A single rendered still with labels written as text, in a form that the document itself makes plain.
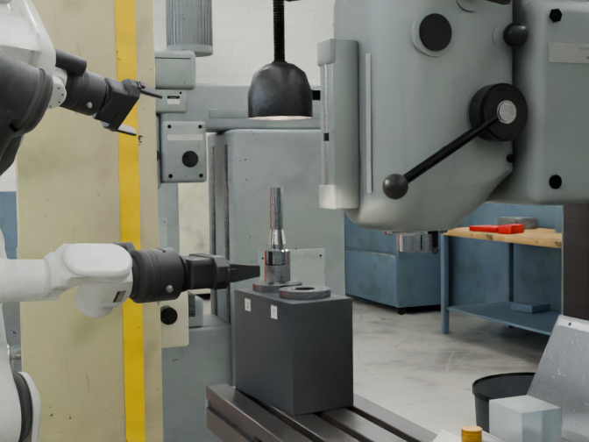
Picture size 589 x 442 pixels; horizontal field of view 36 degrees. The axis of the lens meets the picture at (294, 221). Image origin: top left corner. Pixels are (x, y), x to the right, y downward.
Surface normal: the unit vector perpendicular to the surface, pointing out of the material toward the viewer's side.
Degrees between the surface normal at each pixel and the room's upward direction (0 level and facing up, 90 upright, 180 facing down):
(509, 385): 86
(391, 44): 90
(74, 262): 47
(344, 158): 90
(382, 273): 90
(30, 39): 76
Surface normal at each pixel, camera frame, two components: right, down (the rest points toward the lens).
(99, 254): 0.40, -0.65
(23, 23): 0.35, -0.80
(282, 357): -0.87, 0.04
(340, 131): 0.39, 0.05
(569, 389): -0.83, -0.42
